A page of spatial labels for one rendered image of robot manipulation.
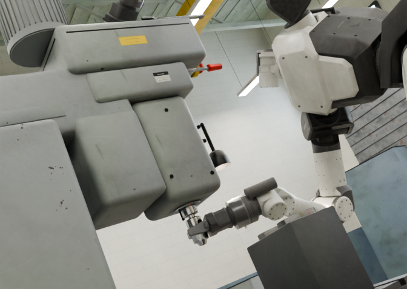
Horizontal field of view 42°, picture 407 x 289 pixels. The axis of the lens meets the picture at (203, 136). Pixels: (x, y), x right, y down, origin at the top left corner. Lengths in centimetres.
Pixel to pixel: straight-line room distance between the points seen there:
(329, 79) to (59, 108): 74
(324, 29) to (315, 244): 68
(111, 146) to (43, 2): 49
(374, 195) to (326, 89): 603
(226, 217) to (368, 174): 608
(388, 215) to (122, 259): 401
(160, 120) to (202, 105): 886
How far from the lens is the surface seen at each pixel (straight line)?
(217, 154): 176
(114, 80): 153
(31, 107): 143
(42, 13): 163
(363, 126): 1061
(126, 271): 852
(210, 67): 172
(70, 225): 119
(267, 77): 170
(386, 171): 745
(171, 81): 160
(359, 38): 149
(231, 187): 984
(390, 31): 148
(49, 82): 148
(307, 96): 159
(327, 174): 174
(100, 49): 156
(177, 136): 154
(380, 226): 758
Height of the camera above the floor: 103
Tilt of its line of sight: 16 degrees up
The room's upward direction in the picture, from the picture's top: 24 degrees counter-clockwise
